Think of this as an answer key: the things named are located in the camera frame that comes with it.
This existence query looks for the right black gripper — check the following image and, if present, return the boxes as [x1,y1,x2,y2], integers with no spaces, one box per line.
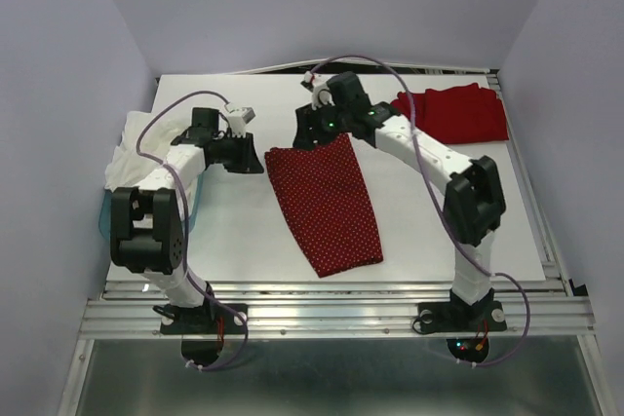
[292,97,351,153]

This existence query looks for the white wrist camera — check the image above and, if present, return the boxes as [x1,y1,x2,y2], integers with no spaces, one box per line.
[301,71,333,110]
[225,105,255,137]

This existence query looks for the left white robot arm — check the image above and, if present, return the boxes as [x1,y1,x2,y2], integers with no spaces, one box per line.
[110,107,264,332]

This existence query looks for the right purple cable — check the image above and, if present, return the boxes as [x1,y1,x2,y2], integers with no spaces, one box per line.
[304,55,532,369]

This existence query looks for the purple cable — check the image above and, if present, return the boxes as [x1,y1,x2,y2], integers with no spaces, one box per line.
[135,90,250,373]
[304,55,532,369]

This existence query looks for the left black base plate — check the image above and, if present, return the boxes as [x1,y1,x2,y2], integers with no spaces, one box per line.
[152,302,243,369]

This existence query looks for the teal plastic basket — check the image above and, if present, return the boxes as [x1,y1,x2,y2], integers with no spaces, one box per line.
[98,175,204,241]

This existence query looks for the folded plain red skirt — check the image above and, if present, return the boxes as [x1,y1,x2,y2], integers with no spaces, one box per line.
[412,83,509,145]

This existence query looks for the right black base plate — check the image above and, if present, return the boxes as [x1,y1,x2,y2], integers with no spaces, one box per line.
[411,301,507,366]

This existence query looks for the red polka dot skirt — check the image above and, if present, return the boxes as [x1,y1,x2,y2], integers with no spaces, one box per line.
[264,134,383,278]

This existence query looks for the aluminium rail frame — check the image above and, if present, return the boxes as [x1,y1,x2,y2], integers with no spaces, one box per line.
[58,64,610,416]

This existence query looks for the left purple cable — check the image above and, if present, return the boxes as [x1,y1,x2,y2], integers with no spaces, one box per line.
[135,90,250,373]

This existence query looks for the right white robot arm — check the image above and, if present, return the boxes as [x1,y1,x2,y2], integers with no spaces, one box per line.
[293,71,506,328]

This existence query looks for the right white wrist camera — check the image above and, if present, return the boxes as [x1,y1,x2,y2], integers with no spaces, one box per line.
[301,71,333,110]

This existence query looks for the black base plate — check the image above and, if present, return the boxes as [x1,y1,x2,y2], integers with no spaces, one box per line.
[411,301,507,366]
[152,302,243,369]

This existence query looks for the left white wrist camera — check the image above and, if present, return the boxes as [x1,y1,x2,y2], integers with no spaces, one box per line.
[225,105,255,137]

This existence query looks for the white skirt in basket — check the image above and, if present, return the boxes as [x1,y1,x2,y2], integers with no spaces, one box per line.
[104,111,206,219]

